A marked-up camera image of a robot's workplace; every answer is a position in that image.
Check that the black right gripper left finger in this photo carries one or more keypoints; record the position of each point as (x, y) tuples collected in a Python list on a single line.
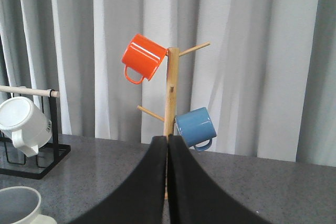
[(140, 198)]

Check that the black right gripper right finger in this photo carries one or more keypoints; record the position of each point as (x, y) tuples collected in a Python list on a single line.
[(194, 197)]

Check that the white HOME mug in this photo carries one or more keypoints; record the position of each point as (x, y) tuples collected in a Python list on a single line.
[(21, 204)]

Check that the blue enamel mug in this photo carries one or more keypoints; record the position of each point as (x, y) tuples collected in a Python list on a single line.
[(196, 128)]

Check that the white ribbed hanging mug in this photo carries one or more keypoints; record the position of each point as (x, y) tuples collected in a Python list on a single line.
[(25, 124)]

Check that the orange enamel mug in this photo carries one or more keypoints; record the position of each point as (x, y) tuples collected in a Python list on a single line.
[(143, 56)]

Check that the wooden mug tree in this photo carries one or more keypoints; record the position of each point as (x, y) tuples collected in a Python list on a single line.
[(171, 88)]

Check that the black wire mug rack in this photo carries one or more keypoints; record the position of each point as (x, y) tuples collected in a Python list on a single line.
[(16, 163)]

